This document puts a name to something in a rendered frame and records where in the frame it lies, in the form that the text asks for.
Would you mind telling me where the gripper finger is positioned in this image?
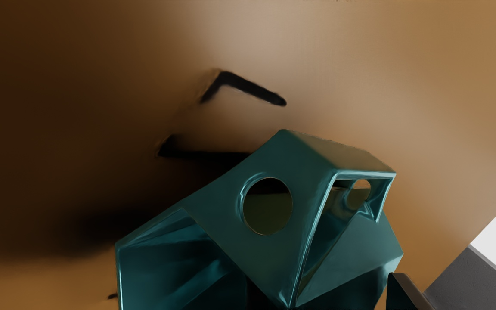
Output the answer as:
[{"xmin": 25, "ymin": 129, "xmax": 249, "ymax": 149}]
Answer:
[{"xmin": 386, "ymin": 273, "xmax": 434, "ymax": 310}]

